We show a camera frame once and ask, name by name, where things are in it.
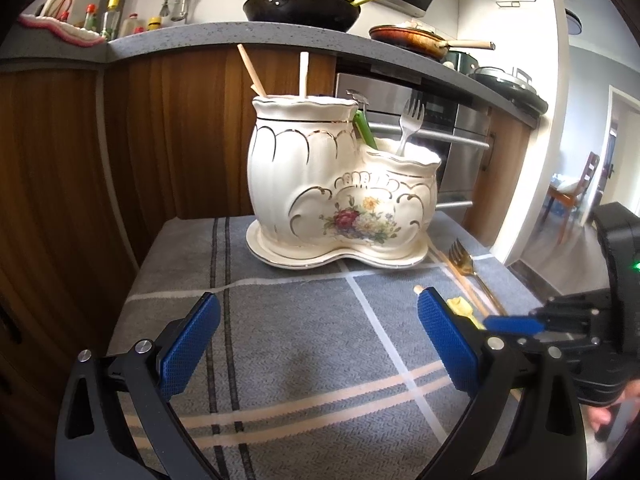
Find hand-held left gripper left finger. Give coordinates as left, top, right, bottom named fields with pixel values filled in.
left=54, top=292, right=223, bottom=480

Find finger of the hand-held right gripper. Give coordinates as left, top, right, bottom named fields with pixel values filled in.
left=519, top=332, right=602, bottom=362
left=482, top=293, right=609, bottom=335

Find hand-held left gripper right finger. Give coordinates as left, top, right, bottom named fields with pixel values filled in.
left=416, top=287, right=589, bottom=480

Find gold fork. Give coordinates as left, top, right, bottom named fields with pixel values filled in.
left=448, top=238, right=507, bottom=317

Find white floral ceramic utensil holder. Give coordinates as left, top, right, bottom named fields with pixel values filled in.
left=246, top=94, right=442, bottom=257

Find silver fork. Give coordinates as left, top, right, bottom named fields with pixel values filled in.
left=394, top=97, right=426, bottom=157

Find green handled utensil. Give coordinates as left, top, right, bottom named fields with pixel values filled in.
left=352, top=111, right=380, bottom=150

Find small flower-ended metal spoon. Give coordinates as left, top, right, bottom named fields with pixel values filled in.
left=345, top=88, right=371, bottom=112

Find person's right hand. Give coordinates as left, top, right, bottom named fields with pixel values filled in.
left=586, top=379, right=640, bottom=442

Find grey striped table cloth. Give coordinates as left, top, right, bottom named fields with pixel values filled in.
left=106, top=209, right=592, bottom=480

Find wooden chair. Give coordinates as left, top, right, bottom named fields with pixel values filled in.
left=541, top=151, right=601, bottom=234

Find white ceramic drip tray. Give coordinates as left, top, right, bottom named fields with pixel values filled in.
left=244, top=221, right=431, bottom=272

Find stainless steel oven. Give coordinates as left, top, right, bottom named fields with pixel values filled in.
left=333, top=72, right=494, bottom=217

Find wooden lower cabinets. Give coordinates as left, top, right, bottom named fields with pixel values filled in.
left=0, top=44, right=538, bottom=480

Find orange frying pan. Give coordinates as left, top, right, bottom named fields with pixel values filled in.
left=368, top=23, right=497, bottom=62

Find round ceiling lamp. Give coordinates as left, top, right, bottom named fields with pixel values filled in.
left=562, top=0, right=584, bottom=37

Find grey kitchen counter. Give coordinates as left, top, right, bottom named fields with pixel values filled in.
left=0, top=20, right=549, bottom=129

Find yellow capped oil bottle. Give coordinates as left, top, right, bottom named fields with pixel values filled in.
left=101, top=0, right=121, bottom=42

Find pink and white towel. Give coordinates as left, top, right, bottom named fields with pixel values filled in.
left=16, top=13, right=109, bottom=49

